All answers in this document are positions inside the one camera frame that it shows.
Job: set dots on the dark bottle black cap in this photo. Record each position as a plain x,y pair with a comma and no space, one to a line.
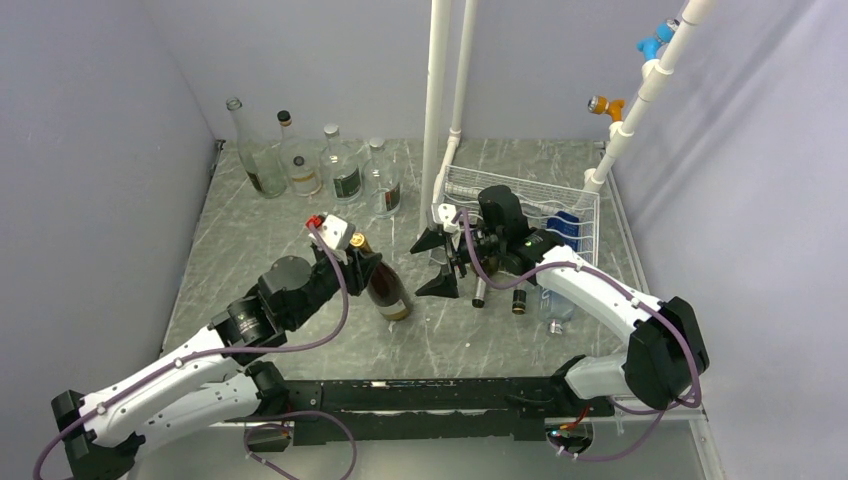
519,301

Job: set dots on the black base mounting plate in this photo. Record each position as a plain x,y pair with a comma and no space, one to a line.
522,408

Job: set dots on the white wire wine rack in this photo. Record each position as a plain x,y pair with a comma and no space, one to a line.
538,200

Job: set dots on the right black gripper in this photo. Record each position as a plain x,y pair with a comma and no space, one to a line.
444,285

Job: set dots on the clear bottle dark green label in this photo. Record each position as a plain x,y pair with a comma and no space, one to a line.
382,180

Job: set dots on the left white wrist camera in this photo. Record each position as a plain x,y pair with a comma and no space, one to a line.
331,231

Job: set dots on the slanted white pipe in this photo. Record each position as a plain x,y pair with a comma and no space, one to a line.
655,75

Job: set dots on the orange pipe nozzle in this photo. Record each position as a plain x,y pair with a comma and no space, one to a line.
600,105

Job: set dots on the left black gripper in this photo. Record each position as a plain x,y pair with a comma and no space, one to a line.
357,269

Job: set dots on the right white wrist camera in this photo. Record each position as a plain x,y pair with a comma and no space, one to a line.
445,215

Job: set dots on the dark bottle grey foil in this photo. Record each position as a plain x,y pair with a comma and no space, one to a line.
489,267

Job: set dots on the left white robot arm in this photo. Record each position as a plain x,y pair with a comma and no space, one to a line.
218,374

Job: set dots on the clear bottle silver cap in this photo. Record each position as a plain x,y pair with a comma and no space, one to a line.
341,168

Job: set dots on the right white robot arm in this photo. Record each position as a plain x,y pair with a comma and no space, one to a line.
665,353

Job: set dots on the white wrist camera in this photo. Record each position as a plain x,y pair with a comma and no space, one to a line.
331,231
445,215

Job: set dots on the blue labelled water bottle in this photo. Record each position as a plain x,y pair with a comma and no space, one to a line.
555,310

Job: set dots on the blue pipe nozzle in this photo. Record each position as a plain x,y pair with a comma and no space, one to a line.
649,46

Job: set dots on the thick white vertical pipe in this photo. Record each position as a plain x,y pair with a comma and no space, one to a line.
438,41

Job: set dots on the clear bottle white label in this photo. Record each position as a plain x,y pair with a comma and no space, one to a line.
298,159

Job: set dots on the dark bottle gold foil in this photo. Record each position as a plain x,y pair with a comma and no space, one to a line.
386,290

